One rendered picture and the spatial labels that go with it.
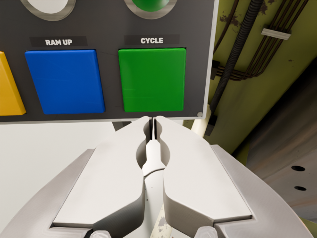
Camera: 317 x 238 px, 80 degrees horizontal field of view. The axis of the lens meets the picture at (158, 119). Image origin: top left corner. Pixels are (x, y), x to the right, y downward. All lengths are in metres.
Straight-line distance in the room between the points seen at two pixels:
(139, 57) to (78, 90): 0.08
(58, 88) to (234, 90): 0.50
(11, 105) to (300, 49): 0.54
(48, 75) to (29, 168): 1.25
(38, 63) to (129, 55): 0.10
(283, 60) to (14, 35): 0.51
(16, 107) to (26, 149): 1.26
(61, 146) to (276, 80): 1.27
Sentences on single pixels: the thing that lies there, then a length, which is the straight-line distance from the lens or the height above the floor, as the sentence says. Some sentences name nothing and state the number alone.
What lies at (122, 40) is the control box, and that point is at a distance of 0.23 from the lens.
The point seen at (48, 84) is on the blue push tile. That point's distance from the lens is 0.26.
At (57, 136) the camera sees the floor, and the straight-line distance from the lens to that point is 1.49.
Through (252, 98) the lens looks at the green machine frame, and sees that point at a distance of 0.64.
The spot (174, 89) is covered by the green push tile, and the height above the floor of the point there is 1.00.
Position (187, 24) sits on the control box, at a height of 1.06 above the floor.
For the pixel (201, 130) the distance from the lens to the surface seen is 0.63.
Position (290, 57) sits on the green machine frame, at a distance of 0.55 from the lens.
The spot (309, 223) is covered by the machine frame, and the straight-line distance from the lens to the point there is 0.89.
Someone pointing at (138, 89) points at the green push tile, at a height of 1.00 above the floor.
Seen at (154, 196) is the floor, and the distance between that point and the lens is 1.19.
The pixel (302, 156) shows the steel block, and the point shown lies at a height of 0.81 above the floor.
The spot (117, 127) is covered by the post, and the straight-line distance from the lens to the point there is 0.56.
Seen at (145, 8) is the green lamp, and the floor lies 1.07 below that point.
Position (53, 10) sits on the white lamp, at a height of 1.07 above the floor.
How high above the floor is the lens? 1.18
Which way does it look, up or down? 58 degrees down
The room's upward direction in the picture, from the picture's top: straight up
